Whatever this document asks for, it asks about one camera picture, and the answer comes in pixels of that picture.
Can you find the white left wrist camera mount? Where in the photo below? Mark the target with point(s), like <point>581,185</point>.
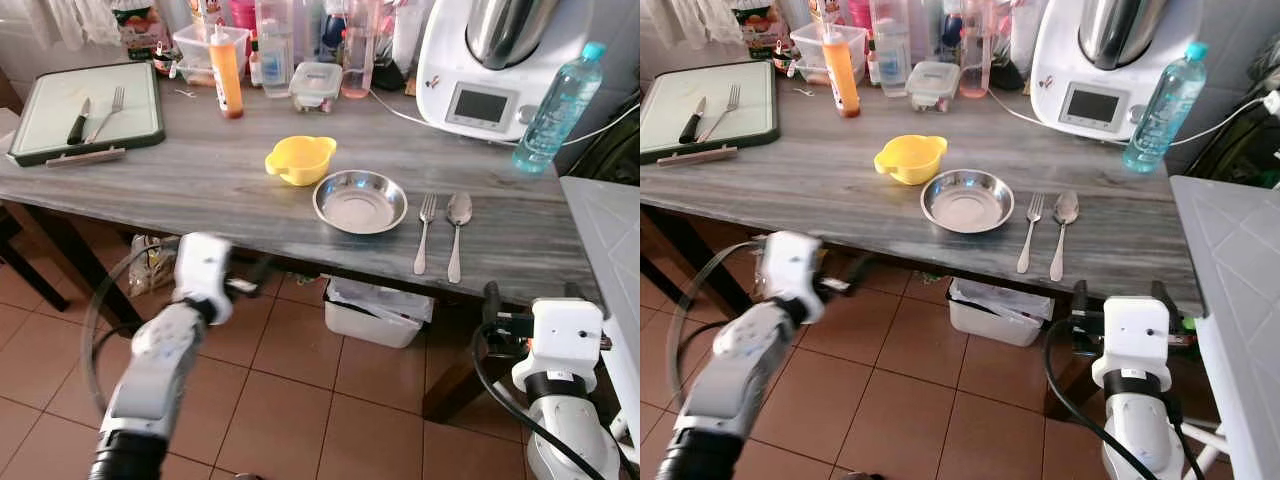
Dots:
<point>790,265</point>
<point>200,265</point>

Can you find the clear blue water bottle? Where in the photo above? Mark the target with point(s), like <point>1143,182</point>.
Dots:
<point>555,115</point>
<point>1162,115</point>

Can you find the patterned plastic bag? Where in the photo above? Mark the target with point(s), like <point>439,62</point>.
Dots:
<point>150,265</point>

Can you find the clear plastic storage box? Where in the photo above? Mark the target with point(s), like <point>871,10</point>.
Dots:
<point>808,50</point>
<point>192,50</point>

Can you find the white folding table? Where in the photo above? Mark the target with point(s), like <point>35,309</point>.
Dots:
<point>1235,300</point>
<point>610,260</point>

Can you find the printed food package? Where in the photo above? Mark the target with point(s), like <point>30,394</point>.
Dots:
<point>140,30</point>
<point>758,28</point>

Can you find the clear plastic bottle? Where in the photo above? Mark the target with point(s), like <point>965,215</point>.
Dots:
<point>890,65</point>
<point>274,65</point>

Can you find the small wooden strip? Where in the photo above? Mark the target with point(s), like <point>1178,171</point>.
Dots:
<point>85,156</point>
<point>710,155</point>

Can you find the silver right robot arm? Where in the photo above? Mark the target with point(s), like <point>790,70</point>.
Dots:
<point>565,430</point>
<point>1140,430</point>

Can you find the stainless steel plate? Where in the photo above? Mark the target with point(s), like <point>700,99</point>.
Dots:
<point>360,205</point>
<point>967,204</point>

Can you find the glass with pink liquid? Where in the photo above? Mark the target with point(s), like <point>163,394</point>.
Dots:
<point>975,70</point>
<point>357,70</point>

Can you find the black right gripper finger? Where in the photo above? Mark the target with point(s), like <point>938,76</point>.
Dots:
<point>491,297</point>
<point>572,291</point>
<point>1079,295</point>
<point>1160,290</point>

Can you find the white kitchen cooking machine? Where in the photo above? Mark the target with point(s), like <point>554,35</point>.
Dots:
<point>480,85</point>
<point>1090,85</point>

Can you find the dark wooden table leg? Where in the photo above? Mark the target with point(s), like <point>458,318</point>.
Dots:
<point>465,375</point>
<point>1070,385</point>

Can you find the silver metal fork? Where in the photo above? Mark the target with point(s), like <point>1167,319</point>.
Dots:
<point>731,98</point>
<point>114,100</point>
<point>1029,235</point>
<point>424,235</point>

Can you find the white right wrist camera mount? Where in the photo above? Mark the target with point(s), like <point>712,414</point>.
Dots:
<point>1135,330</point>
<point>567,330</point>

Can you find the yellow plastic bowl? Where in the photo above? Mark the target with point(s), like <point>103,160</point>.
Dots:
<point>298,160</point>
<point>907,159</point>

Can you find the white hanging cloth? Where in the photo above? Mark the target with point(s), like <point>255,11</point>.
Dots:
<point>85,20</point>
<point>705,20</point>

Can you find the white plastic bin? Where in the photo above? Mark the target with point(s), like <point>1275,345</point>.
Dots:
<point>375,318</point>
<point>995,317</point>

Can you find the silver metal spoon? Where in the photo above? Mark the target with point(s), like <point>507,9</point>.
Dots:
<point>1066,207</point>
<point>459,208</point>

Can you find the orange sauce bottle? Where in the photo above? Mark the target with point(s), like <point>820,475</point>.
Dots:
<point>227,75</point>
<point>842,75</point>

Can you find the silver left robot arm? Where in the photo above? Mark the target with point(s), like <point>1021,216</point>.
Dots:
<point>730,380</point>
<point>155,380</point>

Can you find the small lidded glass container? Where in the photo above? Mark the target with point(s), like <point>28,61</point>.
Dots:
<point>316,85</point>
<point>933,84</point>

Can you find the green-rimmed white cutting board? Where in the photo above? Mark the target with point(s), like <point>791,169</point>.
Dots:
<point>665,115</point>
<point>50,115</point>

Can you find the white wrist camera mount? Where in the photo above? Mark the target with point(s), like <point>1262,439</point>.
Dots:
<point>1135,330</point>
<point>200,265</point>
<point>790,265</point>
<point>567,330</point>

